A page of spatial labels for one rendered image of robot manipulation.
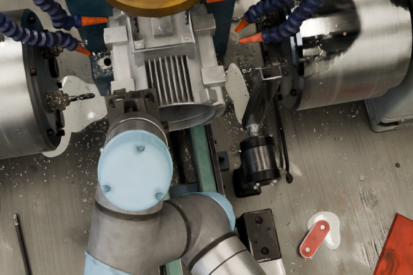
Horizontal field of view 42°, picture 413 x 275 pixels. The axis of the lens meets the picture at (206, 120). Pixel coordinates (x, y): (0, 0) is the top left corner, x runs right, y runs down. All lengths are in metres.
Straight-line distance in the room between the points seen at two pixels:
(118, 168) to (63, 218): 0.64
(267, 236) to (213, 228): 0.42
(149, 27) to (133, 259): 0.44
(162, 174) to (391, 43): 0.52
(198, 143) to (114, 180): 0.52
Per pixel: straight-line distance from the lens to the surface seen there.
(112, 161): 0.55
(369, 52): 0.93
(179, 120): 1.05
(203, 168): 1.05
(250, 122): 0.95
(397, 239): 1.22
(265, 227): 1.10
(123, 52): 0.97
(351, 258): 1.20
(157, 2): 0.70
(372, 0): 0.94
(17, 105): 0.89
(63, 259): 1.17
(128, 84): 0.93
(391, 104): 1.14
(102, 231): 0.61
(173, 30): 0.92
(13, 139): 0.92
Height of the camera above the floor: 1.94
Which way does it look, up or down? 73 degrees down
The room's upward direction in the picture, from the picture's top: 8 degrees clockwise
